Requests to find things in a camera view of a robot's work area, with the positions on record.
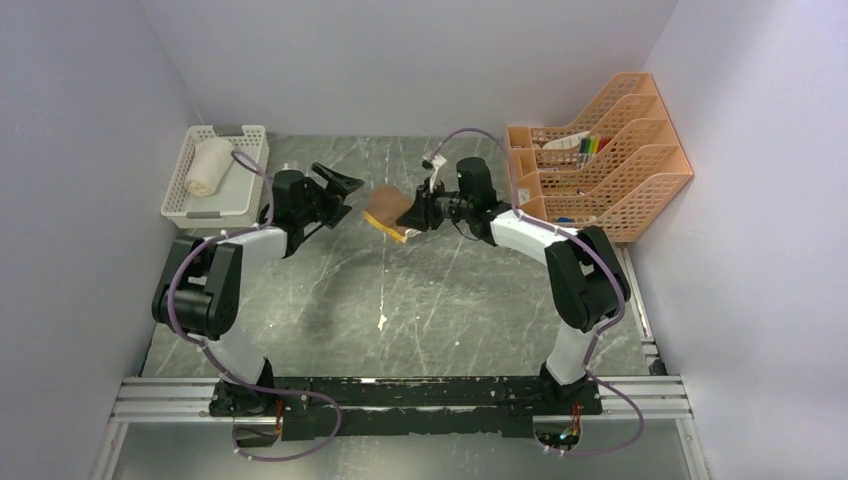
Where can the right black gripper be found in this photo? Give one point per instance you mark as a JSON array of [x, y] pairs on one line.
[[422, 216]]

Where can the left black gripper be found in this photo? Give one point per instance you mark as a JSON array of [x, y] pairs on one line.
[[335, 203]]

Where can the brown yellow towel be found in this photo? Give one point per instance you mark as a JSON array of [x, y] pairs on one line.
[[386, 204]]

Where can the white plastic basket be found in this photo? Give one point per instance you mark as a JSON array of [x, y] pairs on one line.
[[237, 200]]

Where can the cream white towel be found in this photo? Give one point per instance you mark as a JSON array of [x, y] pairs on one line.
[[211, 161]]

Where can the orange file organizer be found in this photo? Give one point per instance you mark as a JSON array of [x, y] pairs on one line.
[[627, 184]]

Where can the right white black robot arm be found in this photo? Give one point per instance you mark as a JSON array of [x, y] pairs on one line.
[[586, 280]]

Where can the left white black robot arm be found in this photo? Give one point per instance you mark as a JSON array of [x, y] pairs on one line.
[[199, 290]]

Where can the white label card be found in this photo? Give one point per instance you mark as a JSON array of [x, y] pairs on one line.
[[567, 142]]

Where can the coloured marker pens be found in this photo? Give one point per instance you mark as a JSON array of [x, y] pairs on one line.
[[589, 147]]

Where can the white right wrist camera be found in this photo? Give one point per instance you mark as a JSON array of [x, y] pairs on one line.
[[435, 167]]

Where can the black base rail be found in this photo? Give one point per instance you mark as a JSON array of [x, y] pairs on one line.
[[312, 407]]

